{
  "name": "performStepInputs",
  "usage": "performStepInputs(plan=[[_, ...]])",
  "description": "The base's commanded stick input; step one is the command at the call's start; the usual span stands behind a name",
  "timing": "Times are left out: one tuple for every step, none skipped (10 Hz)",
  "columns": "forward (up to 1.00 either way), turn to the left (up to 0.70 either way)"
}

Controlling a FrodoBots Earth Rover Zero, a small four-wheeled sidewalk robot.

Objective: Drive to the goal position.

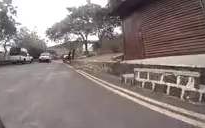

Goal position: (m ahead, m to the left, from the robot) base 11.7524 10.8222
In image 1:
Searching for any low stone wall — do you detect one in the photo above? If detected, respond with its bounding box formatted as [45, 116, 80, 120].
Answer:
[69, 59, 205, 105]

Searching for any large leafy tree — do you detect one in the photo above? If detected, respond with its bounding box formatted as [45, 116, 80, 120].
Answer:
[0, 0, 20, 61]

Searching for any white car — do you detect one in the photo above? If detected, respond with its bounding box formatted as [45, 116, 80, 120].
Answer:
[38, 52, 53, 64]

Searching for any double painted road line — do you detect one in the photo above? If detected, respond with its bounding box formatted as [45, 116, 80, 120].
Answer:
[62, 62, 205, 128]

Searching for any building with brown shutter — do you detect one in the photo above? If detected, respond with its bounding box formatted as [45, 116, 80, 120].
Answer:
[111, 0, 205, 61]

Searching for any raised concrete terrace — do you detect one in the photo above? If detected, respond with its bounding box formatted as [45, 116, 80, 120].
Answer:
[120, 53, 205, 70]

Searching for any clump of dark trees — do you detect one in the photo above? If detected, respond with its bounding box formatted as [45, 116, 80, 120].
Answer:
[13, 27, 48, 60]

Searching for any white pickup truck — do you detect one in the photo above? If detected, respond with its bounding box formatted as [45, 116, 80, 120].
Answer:
[8, 46, 34, 65]

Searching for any large spreading tree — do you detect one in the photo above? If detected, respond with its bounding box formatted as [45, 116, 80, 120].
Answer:
[45, 2, 123, 57]

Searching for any dark roadside strip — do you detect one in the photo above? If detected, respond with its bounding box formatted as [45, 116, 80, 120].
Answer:
[73, 65, 205, 118]

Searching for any person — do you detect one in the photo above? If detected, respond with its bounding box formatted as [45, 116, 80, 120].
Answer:
[70, 48, 77, 61]

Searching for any grey asphalt road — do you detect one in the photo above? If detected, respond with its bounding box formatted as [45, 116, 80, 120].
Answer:
[0, 59, 204, 128]

